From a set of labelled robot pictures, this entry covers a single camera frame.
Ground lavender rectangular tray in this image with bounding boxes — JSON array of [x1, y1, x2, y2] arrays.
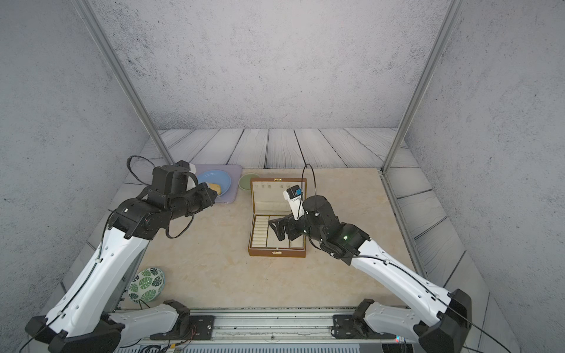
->
[[194, 164, 243, 204]]

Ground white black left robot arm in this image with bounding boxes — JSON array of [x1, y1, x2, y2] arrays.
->
[[25, 161, 218, 352]]

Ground green ceramic bowl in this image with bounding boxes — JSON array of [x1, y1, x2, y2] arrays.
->
[[238, 174, 259, 191]]

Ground right metal frame post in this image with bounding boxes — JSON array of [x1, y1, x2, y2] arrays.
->
[[381, 0, 465, 174]]

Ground left metal frame post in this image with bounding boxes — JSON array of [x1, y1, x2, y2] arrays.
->
[[72, 0, 175, 164]]

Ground metal frame post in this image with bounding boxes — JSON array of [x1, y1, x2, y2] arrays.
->
[[72, 0, 175, 164], [381, 0, 465, 174]]

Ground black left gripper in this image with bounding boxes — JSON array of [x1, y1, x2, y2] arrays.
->
[[167, 181, 220, 222]]

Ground brown wooden jewelry box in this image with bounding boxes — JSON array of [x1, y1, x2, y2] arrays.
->
[[248, 177, 306, 258]]

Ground aluminium mounting rail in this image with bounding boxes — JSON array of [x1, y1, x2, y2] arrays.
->
[[79, 308, 469, 353]]

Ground yellow bread pastry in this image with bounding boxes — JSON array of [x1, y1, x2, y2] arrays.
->
[[207, 182, 222, 195]]

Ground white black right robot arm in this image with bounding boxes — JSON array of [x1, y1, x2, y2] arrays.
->
[[269, 185, 475, 352]]

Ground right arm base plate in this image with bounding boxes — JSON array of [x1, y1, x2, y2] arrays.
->
[[330, 315, 397, 340]]

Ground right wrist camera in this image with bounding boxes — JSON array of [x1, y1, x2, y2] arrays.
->
[[283, 185, 305, 221]]

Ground blue plate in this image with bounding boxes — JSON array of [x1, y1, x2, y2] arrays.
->
[[197, 170, 232, 197]]

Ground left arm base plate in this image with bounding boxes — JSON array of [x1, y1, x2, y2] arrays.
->
[[149, 315, 216, 341]]

